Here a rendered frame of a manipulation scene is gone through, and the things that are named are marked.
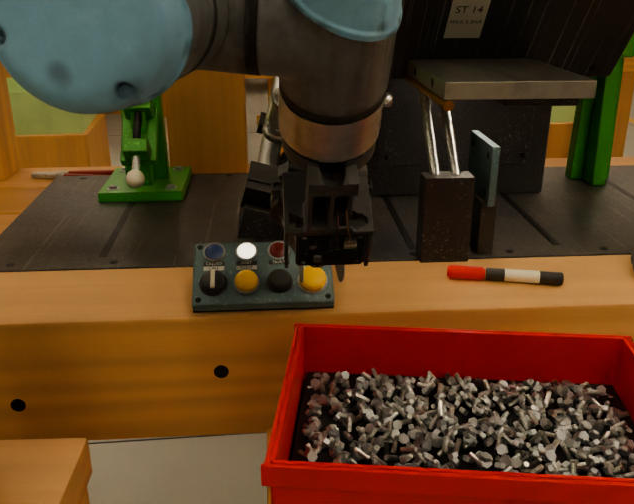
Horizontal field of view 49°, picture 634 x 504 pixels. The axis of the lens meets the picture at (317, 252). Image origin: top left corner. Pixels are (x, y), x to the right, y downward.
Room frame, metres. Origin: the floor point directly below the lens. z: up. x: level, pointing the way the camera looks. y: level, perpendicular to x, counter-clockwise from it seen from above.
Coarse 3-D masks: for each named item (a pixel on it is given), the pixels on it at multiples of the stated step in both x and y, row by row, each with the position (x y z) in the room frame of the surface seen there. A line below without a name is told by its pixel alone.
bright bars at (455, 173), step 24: (432, 120) 0.88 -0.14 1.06; (432, 144) 0.85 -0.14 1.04; (432, 168) 0.82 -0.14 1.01; (456, 168) 0.82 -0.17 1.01; (432, 192) 0.80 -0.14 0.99; (456, 192) 0.80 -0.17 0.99; (432, 216) 0.80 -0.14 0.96; (456, 216) 0.80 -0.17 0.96; (432, 240) 0.80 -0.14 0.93; (456, 240) 0.80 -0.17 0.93
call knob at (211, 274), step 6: (210, 270) 0.68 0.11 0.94; (216, 270) 0.68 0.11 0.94; (204, 276) 0.67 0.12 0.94; (210, 276) 0.67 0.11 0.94; (216, 276) 0.67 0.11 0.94; (222, 276) 0.67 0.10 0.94; (204, 282) 0.67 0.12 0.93; (210, 282) 0.67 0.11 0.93; (216, 282) 0.67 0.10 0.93; (222, 282) 0.67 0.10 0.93; (204, 288) 0.66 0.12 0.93; (210, 288) 0.66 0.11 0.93; (216, 288) 0.66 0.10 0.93; (222, 288) 0.67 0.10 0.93
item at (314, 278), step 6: (306, 270) 0.68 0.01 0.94; (312, 270) 0.68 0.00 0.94; (318, 270) 0.68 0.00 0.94; (306, 276) 0.68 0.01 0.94; (312, 276) 0.68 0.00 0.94; (318, 276) 0.68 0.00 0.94; (324, 276) 0.68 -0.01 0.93; (300, 282) 0.67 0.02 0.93; (306, 282) 0.67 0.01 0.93; (312, 282) 0.67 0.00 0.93; (318, 282) 0.67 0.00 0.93; (324, 282) 0.68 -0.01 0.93; (306, 288) 0.67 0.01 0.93; (312, 288) 0.67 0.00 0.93; (318, 288) 0.67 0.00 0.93
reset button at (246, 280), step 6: (246, 270) 0.68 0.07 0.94; (240, 276) 0.67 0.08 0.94; (246, 276) 0.67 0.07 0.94; (252, 276) 0.67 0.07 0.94; (240, 282) 0.67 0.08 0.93; (246, 282) 0.67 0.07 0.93; (252, 282) 0.67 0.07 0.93; (240, 288) 0.67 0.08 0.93; (246, 288) 0.67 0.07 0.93; (252, 288) 0.67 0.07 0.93
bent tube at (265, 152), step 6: (276, 78) 1.04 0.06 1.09; (276, 84) 1.03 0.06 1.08; (270, 96) 1.03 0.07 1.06; (270, 102) 1.02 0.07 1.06; (270, 108) 1.01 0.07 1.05; (264, 138) 0.97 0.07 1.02; (264, 144) 0.96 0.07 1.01; (270, 144) 0.95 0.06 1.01; (276, 144) 0.96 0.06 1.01; (264, 150) 0.95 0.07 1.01; (270, 150) 0.95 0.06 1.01; (276, 150) 0.95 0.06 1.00; (258, 156) 0.95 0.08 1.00; (264, 156) 0.94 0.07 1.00; (270, 156) 0.94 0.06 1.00; (276, 156) 0.94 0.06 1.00; (264, 162) 0.93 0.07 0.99; (270, 162) 0.93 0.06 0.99; (276, 162) 0.94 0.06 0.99
